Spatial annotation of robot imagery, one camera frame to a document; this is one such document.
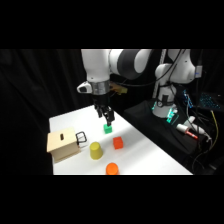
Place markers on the orange cup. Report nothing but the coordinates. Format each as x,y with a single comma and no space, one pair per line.
112,168

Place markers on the green cube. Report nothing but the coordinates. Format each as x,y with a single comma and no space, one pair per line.
107,128

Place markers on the wooden box with slot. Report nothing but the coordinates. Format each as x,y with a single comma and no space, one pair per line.
63,144

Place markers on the yellow cup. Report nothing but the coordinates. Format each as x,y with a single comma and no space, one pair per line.
95,150

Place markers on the blue lit keyboard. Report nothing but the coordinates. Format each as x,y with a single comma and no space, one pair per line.
210,101

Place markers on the black robot stand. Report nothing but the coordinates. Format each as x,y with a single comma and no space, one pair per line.
160,133

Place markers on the orange-red cube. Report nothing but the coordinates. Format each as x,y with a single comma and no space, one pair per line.
118,143

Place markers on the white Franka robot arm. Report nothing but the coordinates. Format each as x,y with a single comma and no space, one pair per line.
100,66

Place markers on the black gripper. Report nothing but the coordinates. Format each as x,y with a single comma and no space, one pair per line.
101,98

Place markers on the green glowing clear bracket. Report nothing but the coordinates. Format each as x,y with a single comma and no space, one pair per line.
171,115

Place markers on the white and red cylinder tool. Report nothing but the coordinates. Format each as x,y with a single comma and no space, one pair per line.
186,130

